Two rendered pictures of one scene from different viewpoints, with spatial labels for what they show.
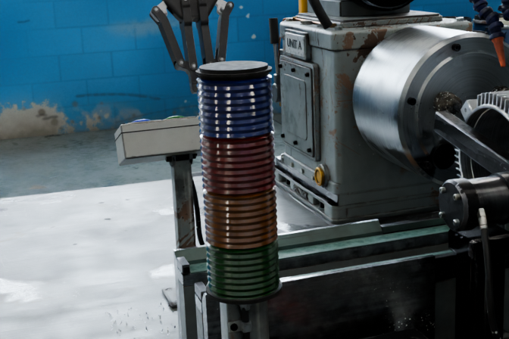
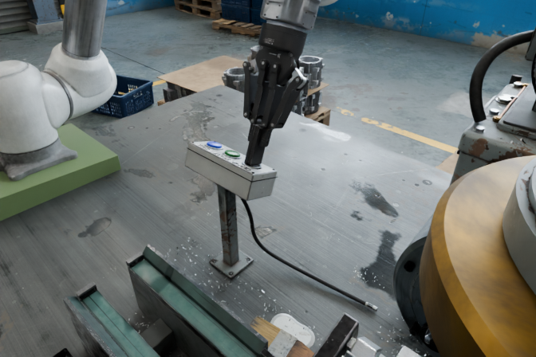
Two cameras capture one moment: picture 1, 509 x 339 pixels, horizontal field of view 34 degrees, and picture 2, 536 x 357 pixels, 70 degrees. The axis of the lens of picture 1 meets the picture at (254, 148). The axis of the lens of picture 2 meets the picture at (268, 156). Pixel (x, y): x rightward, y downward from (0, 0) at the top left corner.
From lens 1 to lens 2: 1.05 m
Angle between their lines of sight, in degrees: 57
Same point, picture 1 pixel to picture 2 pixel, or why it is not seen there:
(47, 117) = not seen: outside the picture
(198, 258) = (151, 260)
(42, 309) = (186, 211)
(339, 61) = (460, 162)
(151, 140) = (199, 162)
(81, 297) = (206, 217)
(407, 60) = not seen: hidden behind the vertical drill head
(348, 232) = (236, 330)
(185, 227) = (223, 225)
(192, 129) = (222, 169)
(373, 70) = not seen: hidden behind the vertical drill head
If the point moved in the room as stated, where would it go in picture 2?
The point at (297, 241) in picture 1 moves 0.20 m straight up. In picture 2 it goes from (202, 303) to (188, 203)
